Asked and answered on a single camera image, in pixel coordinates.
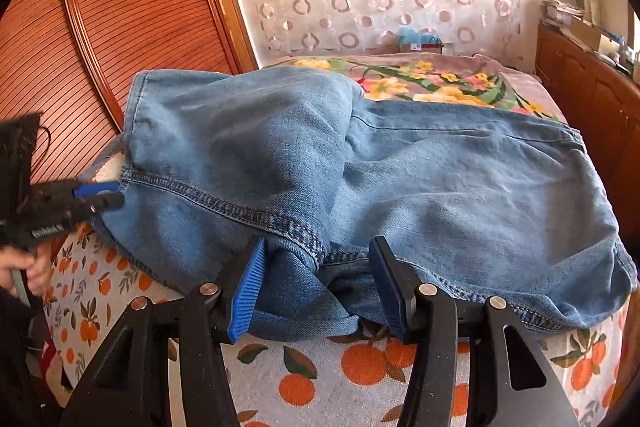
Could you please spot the wooden slatted headboard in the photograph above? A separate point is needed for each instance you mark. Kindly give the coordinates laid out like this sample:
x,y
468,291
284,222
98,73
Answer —
x,y
125,7

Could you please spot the stack of papers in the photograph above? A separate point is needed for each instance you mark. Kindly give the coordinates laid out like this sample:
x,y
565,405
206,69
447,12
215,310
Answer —
x,y
560,12

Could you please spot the small cardboard box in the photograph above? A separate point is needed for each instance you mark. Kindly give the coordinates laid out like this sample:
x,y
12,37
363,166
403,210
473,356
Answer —
x,y
425,48

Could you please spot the long wooden cabinet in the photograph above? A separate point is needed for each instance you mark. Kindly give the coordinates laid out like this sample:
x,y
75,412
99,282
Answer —
x,y
600,107

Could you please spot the open cardboard box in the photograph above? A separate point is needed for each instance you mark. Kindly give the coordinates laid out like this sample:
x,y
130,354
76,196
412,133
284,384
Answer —
x,y
585,32

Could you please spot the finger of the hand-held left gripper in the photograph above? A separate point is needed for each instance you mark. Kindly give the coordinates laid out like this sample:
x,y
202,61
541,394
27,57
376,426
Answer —
x,y
92,190
100,205

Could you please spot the blue denim pants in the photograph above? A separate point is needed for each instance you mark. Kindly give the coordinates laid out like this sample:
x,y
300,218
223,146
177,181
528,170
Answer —
x,y
400,167

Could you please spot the person's left hand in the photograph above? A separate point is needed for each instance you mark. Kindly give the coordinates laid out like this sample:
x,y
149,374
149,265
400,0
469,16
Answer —
x,y
39,269

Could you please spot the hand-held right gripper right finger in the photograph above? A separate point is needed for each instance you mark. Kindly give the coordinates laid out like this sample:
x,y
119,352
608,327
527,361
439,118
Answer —
x,y
392,297

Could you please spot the floral plush blanket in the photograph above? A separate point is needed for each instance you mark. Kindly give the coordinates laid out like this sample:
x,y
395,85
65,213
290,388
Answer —
x,y
440,77

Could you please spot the orange print bed sheet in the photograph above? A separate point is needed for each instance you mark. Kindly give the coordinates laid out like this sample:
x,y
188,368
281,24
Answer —
x,y
310,382

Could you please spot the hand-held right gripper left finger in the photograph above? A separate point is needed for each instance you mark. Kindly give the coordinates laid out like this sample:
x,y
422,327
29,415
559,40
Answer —
x,y
247,292

